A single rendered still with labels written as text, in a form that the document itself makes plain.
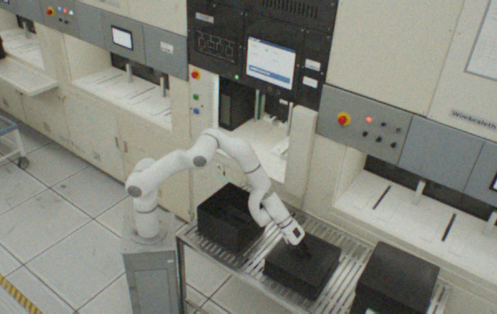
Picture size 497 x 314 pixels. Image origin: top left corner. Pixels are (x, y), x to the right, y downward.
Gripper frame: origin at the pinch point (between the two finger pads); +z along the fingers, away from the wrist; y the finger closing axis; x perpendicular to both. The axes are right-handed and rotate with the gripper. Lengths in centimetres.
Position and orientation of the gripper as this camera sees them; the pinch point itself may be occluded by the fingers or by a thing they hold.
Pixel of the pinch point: (302, 248)
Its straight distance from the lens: 213.1
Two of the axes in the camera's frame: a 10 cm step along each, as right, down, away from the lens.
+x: -6.3, 3.3, 7.0
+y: 5.5, -4.5, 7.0
